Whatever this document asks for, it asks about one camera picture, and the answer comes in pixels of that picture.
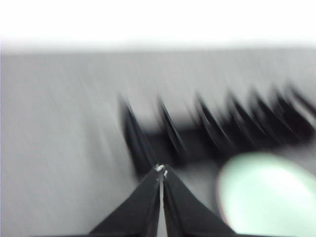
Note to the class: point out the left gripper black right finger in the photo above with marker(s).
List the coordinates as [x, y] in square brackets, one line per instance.
[182, 209]

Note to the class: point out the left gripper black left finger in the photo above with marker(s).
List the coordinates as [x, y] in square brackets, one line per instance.
[140, 209]

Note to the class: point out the green round plate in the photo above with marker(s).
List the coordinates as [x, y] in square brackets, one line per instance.
[269, 197]

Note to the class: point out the black plastic dish rack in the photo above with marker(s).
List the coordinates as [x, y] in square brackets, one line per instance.
[234, 130]

